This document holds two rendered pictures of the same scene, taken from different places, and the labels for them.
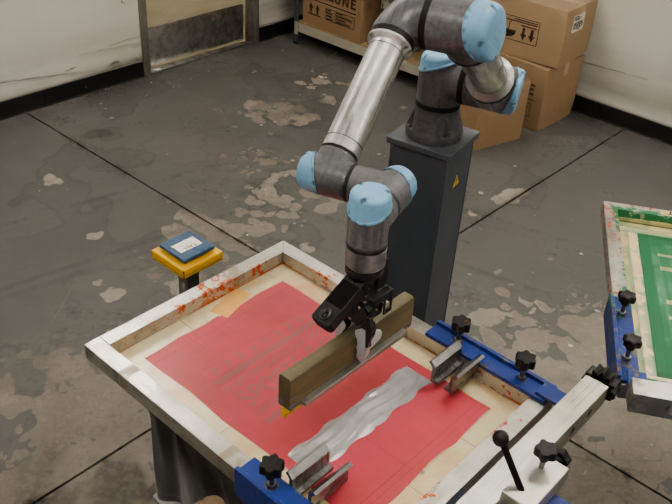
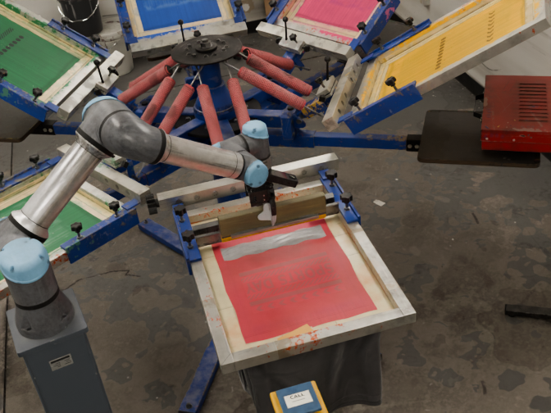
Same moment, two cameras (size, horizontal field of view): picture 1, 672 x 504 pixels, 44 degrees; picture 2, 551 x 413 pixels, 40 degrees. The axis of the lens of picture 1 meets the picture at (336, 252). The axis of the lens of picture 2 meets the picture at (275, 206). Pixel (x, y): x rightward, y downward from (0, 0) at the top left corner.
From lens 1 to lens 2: 3.09 m
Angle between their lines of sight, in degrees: 103
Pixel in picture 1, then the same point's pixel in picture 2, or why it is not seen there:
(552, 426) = (205, 185)
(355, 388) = (264, 256)
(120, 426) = not seen: outside the picture
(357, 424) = (280, 238)
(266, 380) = (310, 274)
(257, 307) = (280, 326)
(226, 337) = (316, 309)
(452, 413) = not seen: hidden behind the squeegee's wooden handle
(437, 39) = not seen: hidden behind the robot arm
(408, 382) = (234, 250)
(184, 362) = (352, 299)
